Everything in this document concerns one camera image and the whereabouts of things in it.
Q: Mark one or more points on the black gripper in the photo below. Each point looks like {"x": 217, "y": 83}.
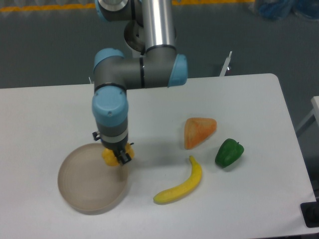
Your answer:
{"x": 116, "y": 144}

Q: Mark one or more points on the yellow toy bell pepper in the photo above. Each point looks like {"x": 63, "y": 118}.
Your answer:
{"x": 111, "y": 160}

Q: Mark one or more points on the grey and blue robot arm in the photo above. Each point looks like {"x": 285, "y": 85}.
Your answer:
{"x": 159, "y": 65}

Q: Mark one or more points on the beige round plate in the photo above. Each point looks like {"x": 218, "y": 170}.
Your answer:
{"x": 88, "y": 184}

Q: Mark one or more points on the green toy bell pepper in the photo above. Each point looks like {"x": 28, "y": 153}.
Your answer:
{"x": 228, "y": 153}

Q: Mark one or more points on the yellow toy banana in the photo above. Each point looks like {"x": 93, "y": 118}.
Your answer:
{"x": 180, "y": 191}

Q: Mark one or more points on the orange triangular toy slice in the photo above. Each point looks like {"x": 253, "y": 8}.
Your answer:
{"x": 197, "y": 130}

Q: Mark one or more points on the black device at table edge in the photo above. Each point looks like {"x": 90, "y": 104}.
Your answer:
{"x": 310, "y": 212}

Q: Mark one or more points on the white furniture at right edge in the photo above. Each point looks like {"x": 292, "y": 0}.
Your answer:
{"x": 310, "y": 118}

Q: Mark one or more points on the blue plastic bag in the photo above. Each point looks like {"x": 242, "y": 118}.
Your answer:
{"x": 279, "y": 9}

